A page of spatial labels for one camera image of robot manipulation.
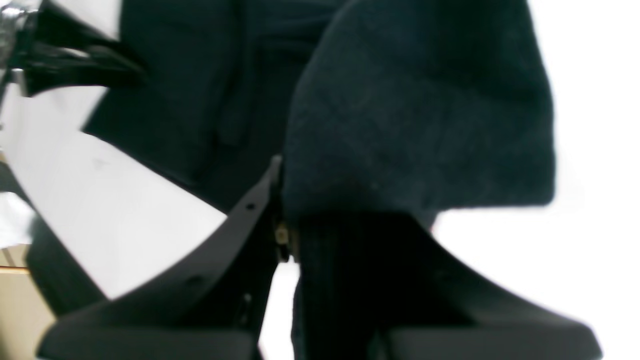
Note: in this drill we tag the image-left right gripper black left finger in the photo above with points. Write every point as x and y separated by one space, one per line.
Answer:
208 306

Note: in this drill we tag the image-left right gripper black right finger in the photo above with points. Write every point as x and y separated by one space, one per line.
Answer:
432 306

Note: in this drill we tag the black t-shirt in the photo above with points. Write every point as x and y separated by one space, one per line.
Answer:
413 106

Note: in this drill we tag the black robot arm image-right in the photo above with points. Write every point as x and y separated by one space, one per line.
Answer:
46 47

